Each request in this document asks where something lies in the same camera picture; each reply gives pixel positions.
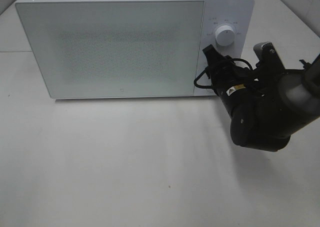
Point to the white upper power knob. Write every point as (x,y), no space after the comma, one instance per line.
(225,35)

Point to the white microwave door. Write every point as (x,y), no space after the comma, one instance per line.
(87,50)

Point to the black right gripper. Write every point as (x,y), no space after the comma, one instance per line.
(224,69)

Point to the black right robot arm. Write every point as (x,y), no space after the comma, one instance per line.
(267,103)

